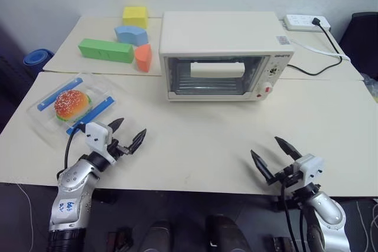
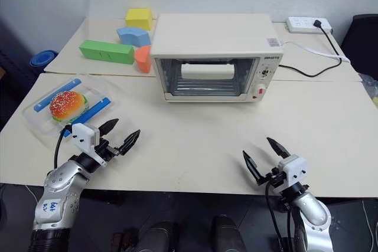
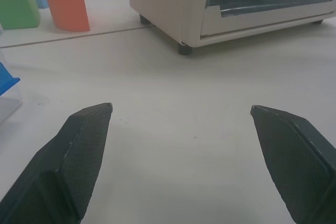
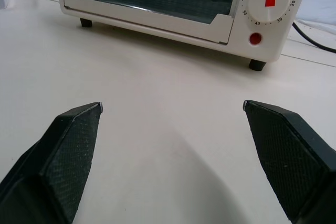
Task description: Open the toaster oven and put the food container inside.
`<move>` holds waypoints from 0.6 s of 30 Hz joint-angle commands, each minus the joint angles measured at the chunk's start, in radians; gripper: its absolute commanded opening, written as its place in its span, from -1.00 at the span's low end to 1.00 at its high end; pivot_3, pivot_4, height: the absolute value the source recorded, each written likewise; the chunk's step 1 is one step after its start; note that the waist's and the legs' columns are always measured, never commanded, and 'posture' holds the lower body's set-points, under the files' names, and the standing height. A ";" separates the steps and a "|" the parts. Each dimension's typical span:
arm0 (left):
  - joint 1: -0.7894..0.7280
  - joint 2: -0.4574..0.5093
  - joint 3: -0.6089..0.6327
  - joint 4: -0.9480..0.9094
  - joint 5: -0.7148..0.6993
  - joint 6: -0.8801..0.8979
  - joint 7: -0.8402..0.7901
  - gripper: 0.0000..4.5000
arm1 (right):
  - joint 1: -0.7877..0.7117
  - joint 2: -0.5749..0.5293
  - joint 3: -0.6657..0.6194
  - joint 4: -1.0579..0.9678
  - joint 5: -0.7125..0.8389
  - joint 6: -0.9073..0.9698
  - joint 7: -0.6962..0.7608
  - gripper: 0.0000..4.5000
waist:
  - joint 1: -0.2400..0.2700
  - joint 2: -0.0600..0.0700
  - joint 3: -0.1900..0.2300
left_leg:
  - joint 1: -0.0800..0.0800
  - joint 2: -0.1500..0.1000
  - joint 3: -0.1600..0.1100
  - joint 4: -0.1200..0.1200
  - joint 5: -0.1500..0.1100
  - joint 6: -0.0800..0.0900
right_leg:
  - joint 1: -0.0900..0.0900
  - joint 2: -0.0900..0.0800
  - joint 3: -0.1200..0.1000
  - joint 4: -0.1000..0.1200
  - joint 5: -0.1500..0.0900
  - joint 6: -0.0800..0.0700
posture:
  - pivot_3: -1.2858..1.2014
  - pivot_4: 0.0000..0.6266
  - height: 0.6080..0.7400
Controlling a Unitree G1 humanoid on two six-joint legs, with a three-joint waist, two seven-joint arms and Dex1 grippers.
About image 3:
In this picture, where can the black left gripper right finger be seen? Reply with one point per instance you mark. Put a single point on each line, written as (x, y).
(291, 155)

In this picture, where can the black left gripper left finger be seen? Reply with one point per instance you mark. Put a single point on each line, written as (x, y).
(76, 155)

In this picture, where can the cream toaster oven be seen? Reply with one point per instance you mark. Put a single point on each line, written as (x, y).
(183, 3)

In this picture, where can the clear plastic container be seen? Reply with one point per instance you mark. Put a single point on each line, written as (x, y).
(6, 103)

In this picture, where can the blue plastic piece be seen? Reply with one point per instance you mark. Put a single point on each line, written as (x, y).
(5, 79)

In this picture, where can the orange foam block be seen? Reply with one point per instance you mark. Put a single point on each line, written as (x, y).
(68, 7)

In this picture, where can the green foam block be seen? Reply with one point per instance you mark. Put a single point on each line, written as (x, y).
(18, 7)

